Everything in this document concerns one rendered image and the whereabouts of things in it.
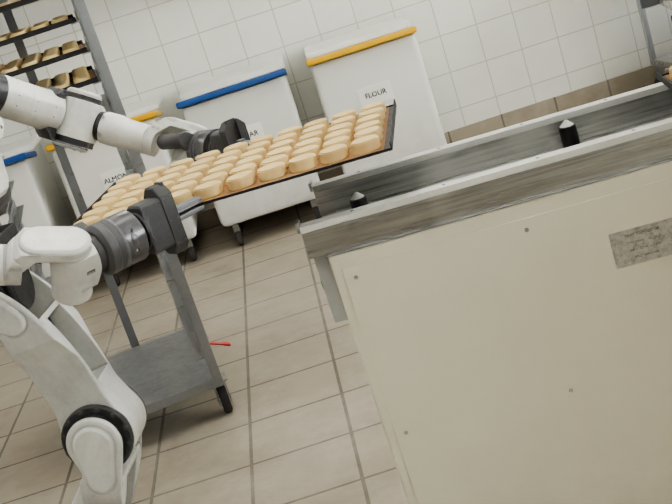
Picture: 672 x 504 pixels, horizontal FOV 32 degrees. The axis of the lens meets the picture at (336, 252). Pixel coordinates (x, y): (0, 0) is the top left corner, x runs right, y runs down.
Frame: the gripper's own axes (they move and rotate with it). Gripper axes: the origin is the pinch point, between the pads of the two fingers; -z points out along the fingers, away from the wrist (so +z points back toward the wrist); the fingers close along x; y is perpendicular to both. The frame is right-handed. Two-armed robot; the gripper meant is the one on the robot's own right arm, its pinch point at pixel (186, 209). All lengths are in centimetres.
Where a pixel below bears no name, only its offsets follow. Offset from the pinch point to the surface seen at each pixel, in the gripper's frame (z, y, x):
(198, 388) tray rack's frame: -62, 140, -85
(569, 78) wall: -387, 244, -82
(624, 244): -52, -46, -28
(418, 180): -50, -2, -14
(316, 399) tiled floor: -87, 117, -99
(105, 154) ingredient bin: -156, 329, -34
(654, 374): -52, -46, -53
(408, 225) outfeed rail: -28.1, -21.3, -14.7
